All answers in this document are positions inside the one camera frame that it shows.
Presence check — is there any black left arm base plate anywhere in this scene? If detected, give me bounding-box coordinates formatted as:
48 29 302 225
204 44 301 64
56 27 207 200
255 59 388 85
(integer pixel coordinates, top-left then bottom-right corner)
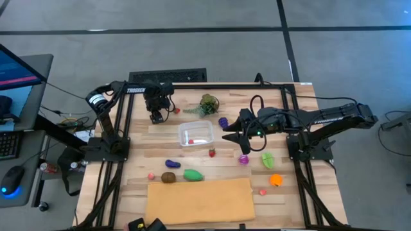
83 137 131 162

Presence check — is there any small plastic bottle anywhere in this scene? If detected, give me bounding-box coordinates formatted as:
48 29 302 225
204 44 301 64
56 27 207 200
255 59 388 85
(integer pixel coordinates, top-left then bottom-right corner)
69 160 89 171

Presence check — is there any brown toy kiwi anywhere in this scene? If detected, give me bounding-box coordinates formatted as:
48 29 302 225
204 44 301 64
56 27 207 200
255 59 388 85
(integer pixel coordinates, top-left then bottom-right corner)
161 171 177 184

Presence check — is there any green ribbed toy vegetable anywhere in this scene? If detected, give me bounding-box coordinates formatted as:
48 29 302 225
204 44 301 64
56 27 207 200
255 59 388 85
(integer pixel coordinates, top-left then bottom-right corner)
183 169 204 182

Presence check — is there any black keyboard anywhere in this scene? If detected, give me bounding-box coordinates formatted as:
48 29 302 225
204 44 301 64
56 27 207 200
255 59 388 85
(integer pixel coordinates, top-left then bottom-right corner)
0 132 21 161

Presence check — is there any white paper sheet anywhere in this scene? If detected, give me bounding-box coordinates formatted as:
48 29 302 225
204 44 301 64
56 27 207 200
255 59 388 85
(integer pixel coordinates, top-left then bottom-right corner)
73 128 96 144

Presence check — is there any black floor vent grille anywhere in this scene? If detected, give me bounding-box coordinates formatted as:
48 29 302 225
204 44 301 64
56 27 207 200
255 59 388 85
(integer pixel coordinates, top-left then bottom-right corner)
128 67 208 83

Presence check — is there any black desk support bar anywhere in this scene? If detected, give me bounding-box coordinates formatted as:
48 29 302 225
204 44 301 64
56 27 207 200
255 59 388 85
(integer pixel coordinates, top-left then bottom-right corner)
35 114 89 151

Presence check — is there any black computer mouse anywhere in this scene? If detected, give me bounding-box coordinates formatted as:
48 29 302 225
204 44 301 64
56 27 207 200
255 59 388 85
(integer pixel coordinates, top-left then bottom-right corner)
0 166 26 198

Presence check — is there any black floor stand with cable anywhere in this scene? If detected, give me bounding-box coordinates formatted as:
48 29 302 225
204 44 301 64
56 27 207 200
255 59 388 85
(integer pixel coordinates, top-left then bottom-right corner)
378 110 411 158

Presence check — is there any red soda can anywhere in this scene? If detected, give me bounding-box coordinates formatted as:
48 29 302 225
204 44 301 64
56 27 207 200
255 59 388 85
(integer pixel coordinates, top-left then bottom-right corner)
39 162 58 174

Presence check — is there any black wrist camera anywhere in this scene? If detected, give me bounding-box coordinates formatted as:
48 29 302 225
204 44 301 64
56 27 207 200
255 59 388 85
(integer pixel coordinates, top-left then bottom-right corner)
162 81 175 98
239 108 255 123

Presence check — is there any computer monitor with blue screen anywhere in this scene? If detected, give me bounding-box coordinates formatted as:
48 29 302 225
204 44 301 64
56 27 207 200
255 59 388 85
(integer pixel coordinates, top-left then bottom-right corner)
0 43 48 91

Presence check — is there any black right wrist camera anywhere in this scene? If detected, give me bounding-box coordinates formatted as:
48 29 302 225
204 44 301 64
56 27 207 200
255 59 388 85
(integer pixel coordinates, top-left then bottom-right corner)
239 108 255 123

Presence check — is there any light green toy leaf vegetable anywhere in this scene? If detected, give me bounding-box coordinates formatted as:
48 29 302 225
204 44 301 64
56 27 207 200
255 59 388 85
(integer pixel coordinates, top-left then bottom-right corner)
261 152 275 170

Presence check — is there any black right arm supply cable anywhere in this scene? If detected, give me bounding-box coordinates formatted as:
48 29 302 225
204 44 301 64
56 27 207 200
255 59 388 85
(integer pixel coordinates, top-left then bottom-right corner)
255 73 359 105

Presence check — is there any orange toy fruit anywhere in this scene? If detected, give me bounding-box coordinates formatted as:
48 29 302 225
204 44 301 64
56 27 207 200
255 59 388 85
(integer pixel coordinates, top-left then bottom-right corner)
269 173 284 187

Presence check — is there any black yellow handheld device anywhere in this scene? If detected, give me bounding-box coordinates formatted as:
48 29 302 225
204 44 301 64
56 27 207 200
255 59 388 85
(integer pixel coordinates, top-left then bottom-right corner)
128 218 147 231

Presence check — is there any clear plastic tupperware container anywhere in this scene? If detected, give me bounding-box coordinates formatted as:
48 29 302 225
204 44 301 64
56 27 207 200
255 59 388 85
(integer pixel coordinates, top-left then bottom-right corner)
178 119 215 148

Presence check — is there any thin black monitor cable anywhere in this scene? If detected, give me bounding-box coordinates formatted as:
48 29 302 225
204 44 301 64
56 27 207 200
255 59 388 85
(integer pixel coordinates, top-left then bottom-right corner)
43 81 89 101

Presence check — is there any thin black floor cable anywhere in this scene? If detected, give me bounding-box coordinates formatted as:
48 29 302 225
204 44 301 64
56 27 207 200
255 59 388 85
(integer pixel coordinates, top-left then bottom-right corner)
40 101 97 117

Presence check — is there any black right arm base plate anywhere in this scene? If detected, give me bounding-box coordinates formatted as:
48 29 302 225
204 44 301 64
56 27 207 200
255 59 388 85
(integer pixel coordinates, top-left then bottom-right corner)
287 133 334 161

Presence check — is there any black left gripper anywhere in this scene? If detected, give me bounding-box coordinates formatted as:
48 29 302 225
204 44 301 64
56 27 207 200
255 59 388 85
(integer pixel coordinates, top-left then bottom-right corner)
143 80 165 124

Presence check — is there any orange waffle cloth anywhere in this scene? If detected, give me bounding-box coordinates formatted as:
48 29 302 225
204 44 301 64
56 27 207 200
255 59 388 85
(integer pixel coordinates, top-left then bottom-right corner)
144 178 256 225

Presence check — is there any black rounded object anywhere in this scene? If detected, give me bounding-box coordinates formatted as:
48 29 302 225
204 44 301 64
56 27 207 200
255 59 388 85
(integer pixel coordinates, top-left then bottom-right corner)
0 95 20 125

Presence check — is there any potted green succulent plant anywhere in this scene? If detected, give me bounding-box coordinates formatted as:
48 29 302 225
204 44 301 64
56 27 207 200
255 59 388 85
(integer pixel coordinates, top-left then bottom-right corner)
182 93 221 118

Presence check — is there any grey desk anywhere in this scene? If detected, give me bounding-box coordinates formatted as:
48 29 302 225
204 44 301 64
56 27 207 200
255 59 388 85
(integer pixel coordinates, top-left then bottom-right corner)
0 53 54 209

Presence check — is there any black right gripper loop cable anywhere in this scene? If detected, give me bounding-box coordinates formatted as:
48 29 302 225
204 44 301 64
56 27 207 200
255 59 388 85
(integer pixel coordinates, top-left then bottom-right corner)
249 94 268 153

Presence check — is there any black bag with strap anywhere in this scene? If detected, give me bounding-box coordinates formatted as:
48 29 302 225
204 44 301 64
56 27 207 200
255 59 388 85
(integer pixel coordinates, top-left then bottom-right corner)
57 147 86 197

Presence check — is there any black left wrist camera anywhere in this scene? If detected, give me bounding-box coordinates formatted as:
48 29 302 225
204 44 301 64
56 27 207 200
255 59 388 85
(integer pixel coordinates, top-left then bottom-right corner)
162 81 175 98

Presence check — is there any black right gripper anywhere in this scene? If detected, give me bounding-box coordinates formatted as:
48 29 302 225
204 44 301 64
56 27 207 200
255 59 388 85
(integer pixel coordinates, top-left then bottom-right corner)
222 108 279 155

